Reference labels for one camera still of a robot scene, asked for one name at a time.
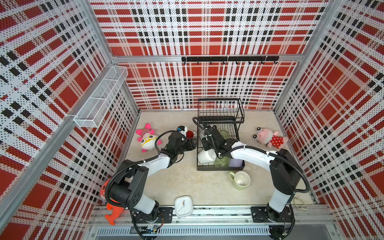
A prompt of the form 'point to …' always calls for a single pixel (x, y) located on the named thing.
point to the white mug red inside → (191, 134)
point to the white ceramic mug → (206, 156)
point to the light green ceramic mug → (241, 179)
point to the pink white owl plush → (147, 138)
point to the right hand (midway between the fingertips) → (207, 138)
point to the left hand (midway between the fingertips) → (198, 140)
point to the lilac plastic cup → (235, 163)
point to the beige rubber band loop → (301, 209)
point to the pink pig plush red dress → (266, 136)
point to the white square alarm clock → (183, 206)
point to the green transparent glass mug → (223, 162)
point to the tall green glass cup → (224, 133)
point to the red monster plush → (113, 211)
